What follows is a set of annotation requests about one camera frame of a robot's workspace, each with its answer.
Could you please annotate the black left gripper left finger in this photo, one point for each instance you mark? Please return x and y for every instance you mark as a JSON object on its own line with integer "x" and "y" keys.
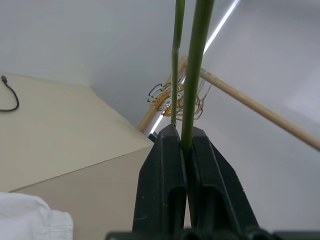
{"x": 160, "y": 175}

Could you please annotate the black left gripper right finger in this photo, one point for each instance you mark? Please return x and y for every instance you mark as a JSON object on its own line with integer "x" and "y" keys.
{"x": 215, "y": 180}

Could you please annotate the green plant stems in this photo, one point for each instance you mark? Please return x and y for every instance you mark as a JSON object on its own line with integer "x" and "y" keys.
{"x": 191, "y": 75}

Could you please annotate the white shorts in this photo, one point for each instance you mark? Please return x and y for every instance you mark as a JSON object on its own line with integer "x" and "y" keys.
{"x": 27, "y": 217}

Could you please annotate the wooden rack pole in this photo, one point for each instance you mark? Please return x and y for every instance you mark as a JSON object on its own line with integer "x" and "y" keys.
{"x": 146, "y": 118}

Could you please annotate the wooden rack rod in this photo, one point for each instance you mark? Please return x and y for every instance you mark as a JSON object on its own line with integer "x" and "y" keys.
{"x": 262, "y": 110}

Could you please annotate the ceiling light strip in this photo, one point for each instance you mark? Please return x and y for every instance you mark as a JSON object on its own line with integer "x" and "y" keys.
{"x": 221, "y": 23}

